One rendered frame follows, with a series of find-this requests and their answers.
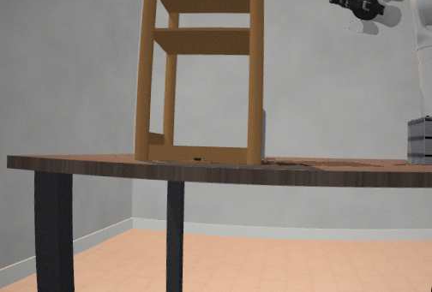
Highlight brown wooden shelving unit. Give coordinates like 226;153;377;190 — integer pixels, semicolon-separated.
135;0;264;164

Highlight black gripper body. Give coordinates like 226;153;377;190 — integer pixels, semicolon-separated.
346;0;379;21

